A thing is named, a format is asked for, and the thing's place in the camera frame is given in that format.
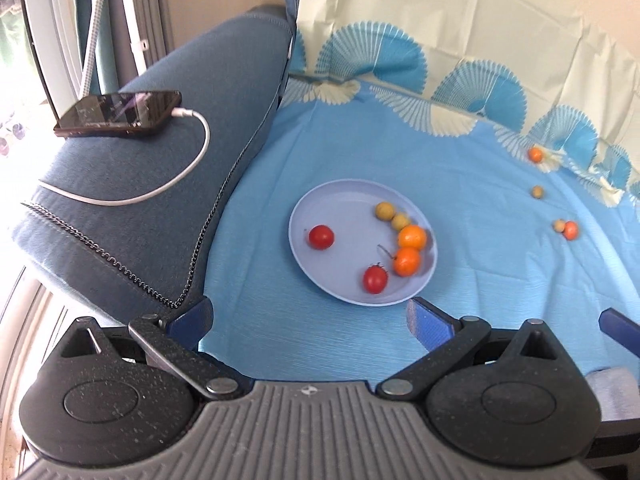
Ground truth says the white charging cable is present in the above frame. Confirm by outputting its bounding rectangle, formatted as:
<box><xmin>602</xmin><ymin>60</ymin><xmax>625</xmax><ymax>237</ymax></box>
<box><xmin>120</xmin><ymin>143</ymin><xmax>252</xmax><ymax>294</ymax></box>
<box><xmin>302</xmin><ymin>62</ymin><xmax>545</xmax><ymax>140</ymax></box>
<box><xmin>37</xmin><ymin>107</ymin><xmax>211</xmax><ymax>207</ymax></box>

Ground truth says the pale blue round plate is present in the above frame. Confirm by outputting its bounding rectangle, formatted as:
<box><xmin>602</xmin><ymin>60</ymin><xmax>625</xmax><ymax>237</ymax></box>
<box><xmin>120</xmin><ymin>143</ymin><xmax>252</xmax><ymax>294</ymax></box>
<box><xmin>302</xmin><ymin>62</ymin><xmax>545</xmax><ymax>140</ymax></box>
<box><xmin>289</xmin><ymin>179</ymin><xmax>438</xmax><ymax>307</ymax></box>

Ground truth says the blue sofa armrest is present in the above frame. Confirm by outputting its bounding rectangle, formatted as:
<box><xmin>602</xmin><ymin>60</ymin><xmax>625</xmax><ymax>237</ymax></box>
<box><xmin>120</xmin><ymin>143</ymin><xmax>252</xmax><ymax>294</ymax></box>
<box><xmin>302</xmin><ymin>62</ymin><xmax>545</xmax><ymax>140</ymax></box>
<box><xmin>10</xmin><ymin>0</ymin><xmax>302</xmax><ymax>311</ymax></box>

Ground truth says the red cherry tomato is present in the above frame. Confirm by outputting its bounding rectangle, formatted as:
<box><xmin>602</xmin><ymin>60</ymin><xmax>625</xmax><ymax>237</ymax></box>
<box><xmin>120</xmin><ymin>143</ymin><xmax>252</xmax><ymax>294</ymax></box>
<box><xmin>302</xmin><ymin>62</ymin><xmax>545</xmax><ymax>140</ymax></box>
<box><xmin>308</xmin><ymin>224</ymin><xmax>335</xmax><ymax>250</ymax></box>
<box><xmin>363</xmin><ymin>263</ymin><xmax>389</xmax><ymax>295</ymax></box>

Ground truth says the white window frame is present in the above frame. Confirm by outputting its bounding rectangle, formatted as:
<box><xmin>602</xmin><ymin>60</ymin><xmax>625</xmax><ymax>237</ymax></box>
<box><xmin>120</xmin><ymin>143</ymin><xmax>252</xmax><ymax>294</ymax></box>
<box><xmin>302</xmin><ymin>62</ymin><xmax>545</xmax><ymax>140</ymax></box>
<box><xmin>17</xmin><ymin>0</ymin><xmax>85</xmax><ymax>122</ymax></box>

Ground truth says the beige pleated curtain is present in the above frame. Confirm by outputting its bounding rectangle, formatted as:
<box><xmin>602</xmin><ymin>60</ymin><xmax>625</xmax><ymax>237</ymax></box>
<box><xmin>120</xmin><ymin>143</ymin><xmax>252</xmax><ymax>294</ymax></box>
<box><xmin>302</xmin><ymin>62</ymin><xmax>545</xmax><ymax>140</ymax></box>
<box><xmin>127</xmin><ymin>0</ymin><xmax>175</xmax><ymax>68</ymax></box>

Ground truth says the black smartphone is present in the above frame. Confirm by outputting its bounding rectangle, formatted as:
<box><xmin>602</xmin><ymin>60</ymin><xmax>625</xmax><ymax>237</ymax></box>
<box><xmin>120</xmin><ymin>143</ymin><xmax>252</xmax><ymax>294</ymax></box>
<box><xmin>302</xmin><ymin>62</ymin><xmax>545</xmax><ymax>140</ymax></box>
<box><xmin>53</xmin><ymin>90</ymin><xmax>182</xmax><ymax>139</ymax></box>

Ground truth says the teal curtain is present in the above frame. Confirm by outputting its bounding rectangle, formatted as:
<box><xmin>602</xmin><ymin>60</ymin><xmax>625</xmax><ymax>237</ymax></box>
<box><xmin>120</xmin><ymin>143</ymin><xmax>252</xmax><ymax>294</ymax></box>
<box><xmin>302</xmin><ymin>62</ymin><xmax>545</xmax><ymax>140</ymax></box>
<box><xmin>72</xmin><ymin>0</ymin><xmax>128</xmax><ymax>95</ymax></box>

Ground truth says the white pipe with clip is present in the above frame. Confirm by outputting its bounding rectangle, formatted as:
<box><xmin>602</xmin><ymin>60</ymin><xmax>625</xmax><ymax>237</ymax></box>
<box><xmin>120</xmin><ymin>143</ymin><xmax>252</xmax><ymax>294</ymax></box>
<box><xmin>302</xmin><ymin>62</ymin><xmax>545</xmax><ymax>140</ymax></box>
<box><xmin>117</xmin><ymin>0</ymin><xmax>149</xmax><ymax>73</ymax></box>

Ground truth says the blue cream printed cloth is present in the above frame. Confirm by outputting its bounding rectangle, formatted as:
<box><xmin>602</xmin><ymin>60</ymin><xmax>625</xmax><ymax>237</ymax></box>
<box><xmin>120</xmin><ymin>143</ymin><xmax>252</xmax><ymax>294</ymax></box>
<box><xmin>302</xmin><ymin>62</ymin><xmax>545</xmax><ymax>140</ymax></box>
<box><xmin>197</xmin><ymin>0</ymin><xmax>640</xmax><ymax>396</ymax></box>

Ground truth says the braided grey hose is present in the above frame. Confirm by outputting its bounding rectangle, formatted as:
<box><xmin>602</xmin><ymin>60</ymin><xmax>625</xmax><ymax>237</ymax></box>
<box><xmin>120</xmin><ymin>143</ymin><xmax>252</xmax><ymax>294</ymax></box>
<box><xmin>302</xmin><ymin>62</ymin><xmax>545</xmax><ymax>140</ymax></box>
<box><xmin>75</xmin><ymin>0</ymin><xmax>112</xmax><ymax>98</ymax></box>

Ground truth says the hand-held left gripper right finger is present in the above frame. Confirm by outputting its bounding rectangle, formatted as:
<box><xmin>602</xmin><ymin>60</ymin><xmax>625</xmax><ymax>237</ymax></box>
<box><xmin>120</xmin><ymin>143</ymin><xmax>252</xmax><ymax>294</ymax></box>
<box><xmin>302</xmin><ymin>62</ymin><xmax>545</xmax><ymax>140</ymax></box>
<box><xmin>376</xmin><ymin>296</ymin><xmax>586</xmax><ymax>402</ymax></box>

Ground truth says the pale cloth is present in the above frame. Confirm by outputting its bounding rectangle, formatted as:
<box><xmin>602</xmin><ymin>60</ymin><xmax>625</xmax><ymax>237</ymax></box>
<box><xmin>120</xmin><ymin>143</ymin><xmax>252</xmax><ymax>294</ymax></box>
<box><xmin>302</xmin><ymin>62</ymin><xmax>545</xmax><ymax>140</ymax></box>
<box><xmin>585</xmin><ymin>367</ymin><xmax>640</xmax><ymax>421</ymax></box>

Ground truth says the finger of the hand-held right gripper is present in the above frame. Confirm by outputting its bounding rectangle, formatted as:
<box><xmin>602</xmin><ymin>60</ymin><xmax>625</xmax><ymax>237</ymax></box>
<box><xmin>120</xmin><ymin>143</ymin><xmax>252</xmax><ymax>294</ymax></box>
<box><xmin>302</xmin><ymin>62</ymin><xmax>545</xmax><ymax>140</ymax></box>
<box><xmin>599</xmin><ymin>308</ymin><xmax>640</xmax><ymax>347</ymax></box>

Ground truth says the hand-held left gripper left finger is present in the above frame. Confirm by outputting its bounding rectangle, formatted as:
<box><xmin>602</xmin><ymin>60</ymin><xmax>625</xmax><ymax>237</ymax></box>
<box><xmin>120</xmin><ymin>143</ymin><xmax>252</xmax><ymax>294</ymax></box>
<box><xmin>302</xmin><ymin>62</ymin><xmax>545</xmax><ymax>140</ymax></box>
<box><xmin>59</xmin><ymin>297</ymin><xmax>246</xmax><ymax>402</ymax></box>

